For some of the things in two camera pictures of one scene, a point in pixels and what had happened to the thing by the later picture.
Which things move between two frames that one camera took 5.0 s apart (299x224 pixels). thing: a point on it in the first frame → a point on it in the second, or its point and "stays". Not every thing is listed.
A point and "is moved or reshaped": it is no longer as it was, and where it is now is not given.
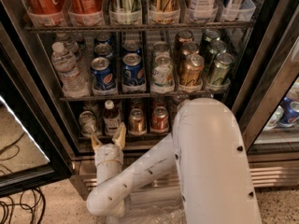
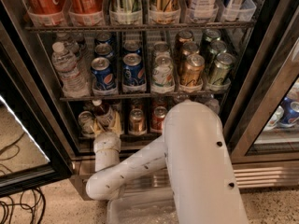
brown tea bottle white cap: (111, 119) is moved or reshaped
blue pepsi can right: (133, 69) stays
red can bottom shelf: (160, 120) stays
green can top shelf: (125, 5) stays
